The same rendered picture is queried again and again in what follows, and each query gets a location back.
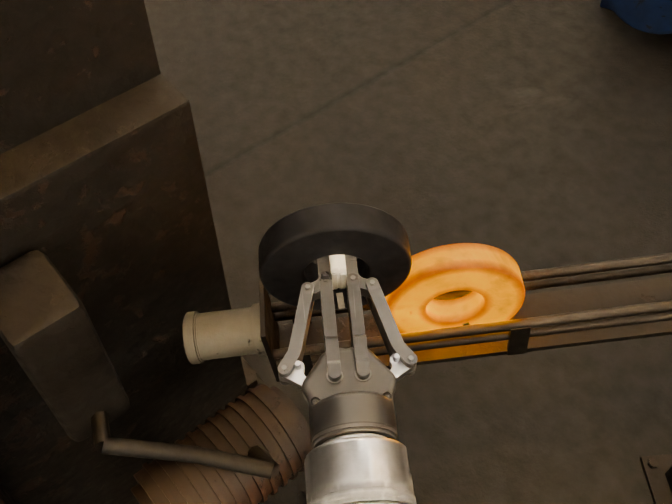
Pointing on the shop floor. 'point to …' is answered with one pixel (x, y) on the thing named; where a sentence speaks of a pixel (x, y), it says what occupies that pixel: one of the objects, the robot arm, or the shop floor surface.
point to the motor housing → (255, 492)
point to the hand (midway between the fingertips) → (335, 252)
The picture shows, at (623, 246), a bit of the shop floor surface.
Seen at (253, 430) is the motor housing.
